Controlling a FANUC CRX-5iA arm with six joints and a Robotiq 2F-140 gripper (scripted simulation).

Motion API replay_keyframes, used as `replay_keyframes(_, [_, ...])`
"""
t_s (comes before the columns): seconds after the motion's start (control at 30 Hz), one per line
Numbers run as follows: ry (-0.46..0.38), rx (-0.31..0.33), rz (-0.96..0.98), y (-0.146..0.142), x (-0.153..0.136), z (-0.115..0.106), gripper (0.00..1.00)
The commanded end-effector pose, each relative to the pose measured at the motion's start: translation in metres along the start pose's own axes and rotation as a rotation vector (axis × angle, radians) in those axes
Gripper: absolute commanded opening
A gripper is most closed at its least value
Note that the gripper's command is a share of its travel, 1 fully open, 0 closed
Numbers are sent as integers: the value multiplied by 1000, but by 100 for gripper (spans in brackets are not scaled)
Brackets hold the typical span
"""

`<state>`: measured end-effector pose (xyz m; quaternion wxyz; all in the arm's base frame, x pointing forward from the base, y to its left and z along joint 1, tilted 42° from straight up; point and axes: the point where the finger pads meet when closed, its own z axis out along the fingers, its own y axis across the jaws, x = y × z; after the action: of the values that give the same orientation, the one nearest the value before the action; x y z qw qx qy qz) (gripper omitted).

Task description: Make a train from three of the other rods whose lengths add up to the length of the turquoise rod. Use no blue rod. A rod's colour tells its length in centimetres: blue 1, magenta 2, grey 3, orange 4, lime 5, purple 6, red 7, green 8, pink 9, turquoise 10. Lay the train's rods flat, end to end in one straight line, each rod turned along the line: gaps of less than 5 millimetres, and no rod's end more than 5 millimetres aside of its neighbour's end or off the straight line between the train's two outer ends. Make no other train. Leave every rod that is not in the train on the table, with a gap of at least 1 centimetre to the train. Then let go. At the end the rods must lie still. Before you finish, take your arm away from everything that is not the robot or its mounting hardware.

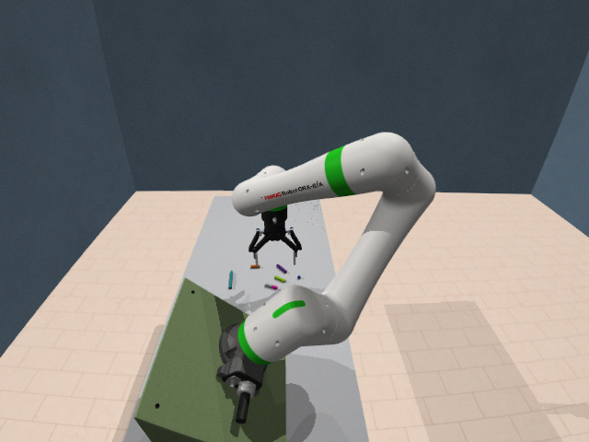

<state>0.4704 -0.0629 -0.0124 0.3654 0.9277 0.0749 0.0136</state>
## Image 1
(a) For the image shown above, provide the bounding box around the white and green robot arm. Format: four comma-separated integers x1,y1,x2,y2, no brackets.
216,133,436,424

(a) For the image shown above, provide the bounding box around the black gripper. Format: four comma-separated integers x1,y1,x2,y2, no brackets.
248,221,302,267

